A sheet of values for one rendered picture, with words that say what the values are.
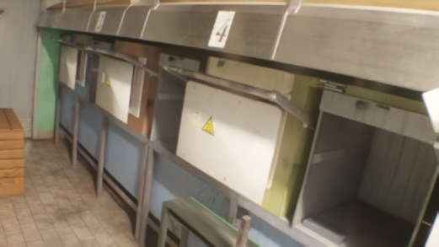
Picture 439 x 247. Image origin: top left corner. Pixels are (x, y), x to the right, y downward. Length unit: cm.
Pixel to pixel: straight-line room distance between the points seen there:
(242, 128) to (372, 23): 71
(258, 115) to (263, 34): 36
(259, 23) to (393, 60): 47
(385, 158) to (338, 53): 101
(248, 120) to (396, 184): 88
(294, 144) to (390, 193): 70
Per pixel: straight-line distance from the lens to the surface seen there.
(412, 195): 181
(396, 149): 180
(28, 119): 477
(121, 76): 233
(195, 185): 195
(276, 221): 147
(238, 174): 139
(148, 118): 229
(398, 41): 86
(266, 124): 127
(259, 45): 107
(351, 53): 90
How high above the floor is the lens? 149
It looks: 12 degrees down
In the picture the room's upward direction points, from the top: 10 degrees clockwise
